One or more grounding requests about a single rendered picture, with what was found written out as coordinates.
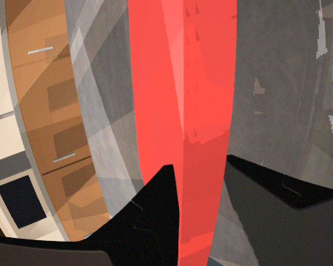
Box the red box lid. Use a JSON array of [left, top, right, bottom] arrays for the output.
[[128, 0, 238, 266]]

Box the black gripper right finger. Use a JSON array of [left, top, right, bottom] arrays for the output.
[[223, 154, 333, 266]]

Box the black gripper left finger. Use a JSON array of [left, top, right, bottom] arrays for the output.
[[0, 163, 180, 266]]

